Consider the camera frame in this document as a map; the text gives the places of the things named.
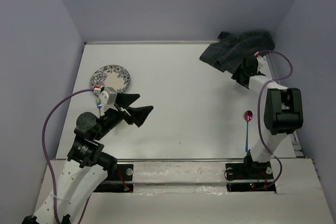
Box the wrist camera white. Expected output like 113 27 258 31
99 87 118 106
254 51 267 76

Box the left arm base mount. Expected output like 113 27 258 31
93 163 134 193

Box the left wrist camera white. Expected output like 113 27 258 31
99 87 118 106

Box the dark checked cloth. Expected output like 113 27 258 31
200 30 275 73

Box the blue floral plate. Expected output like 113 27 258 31
89 65 131 93

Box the iridescent fork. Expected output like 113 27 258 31
96 98 102 116

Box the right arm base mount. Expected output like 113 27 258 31
224 162 276 193

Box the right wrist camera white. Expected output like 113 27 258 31
254 51 267 76

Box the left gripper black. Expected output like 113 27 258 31
94 92 154 139

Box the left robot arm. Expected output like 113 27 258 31
23 86 154 223

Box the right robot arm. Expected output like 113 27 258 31
226 56 303 181

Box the iridescent spoon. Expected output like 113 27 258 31
244 110 253 152

